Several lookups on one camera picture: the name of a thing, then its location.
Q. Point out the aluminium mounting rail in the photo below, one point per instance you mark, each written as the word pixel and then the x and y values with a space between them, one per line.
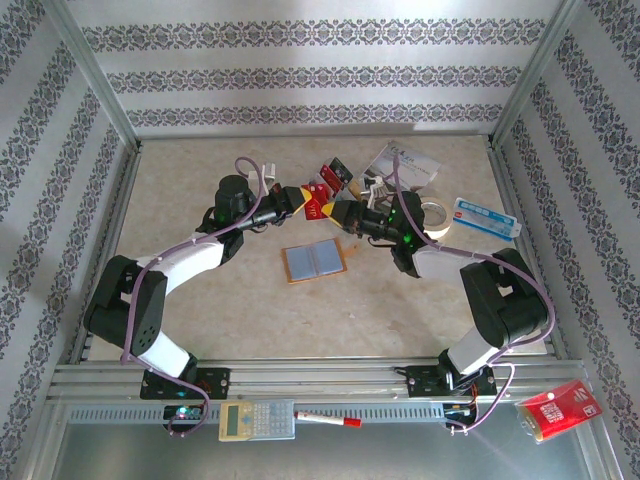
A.
pixel 320 380

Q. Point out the aluminium frame post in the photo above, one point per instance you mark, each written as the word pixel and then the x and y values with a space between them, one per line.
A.
pixel 537 70
pixel 90 70

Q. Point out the beige grey calculator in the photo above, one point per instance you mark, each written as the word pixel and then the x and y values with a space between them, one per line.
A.
pixel 255 420

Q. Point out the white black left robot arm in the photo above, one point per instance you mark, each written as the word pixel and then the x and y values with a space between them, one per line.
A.
pixel 195 257

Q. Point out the photo print brochure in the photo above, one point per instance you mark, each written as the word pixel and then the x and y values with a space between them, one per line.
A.
pixel 415 167

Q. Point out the red VIP card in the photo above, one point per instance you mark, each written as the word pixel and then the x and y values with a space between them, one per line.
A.
pixel 315 207

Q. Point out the grey metal shelf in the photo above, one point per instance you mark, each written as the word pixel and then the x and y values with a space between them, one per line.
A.
pixel 320 457

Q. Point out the red packet in clear wrap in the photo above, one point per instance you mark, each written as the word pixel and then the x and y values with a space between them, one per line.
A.
pixel 555 412

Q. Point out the black card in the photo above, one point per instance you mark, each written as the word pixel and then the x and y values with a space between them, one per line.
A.
pixel 342 170

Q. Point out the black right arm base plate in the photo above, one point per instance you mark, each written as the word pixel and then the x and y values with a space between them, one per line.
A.
pixel 420 382

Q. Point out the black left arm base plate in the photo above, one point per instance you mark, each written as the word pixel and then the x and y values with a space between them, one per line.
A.
pixel 215 382

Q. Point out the orange card holder grey sleeves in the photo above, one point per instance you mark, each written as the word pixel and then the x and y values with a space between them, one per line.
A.
pixel 312 260

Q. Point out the blue white flat packet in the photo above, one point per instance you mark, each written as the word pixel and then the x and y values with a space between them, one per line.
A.
pixel 485 217

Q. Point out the white red marker pen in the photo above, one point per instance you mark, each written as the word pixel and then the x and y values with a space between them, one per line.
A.
pixel 325 417

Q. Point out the aluminium side rail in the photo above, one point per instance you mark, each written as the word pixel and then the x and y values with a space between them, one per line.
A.
pixel 107 225
pixel 530 250

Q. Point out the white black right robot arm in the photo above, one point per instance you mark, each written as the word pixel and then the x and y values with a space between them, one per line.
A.
pixel 440 265

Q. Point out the beige masking tape roll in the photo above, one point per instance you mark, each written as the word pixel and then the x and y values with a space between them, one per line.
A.
pixel 441 231

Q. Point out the left control board with lights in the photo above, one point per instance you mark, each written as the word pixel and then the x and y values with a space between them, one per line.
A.
pixel 185 412

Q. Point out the gold card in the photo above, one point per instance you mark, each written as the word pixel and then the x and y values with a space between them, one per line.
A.
pixel 354 189

